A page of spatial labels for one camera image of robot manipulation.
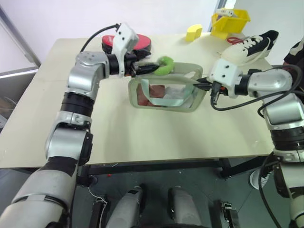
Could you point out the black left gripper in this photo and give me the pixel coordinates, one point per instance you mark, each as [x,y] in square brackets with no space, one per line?
[130,63]

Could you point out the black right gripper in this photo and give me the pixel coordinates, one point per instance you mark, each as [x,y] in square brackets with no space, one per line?
[219,89]

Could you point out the clear green-trimmed zip pouch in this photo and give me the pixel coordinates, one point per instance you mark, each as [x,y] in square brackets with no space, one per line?
[191,104]

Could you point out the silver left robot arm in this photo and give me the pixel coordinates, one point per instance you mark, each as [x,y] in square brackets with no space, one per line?
[80,78]

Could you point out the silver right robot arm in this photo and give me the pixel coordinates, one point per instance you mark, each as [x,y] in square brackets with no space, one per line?
[275,83]

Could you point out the red and black round case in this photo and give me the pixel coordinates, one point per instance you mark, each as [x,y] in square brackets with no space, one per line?
[142,41]

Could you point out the yellow foam block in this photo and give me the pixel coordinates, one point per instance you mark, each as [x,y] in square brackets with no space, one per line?
[192,32]

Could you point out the white and black sneaker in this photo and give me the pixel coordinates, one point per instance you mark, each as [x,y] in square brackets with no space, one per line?
[247,50]

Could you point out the yellow plastic bin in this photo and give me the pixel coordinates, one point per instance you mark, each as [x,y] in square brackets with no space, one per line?
[231,25]

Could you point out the white tube with label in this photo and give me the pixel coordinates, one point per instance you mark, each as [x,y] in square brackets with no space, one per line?
[224,11]

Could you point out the grey robot leg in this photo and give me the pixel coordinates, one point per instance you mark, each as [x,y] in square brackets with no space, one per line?
[129,206]
[184,209]

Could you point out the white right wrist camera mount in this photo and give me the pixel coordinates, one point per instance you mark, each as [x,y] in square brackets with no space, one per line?
[224,72]

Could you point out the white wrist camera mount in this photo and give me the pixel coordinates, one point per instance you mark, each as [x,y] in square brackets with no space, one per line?
[124,38]
[224,72]

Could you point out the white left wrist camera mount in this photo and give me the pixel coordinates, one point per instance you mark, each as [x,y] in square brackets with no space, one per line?
[124,38]

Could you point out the black metal table frame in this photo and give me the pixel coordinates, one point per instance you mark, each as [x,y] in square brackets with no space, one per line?
[154,167]

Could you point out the grey metal frame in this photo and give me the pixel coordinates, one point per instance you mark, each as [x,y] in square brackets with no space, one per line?
[21,40]

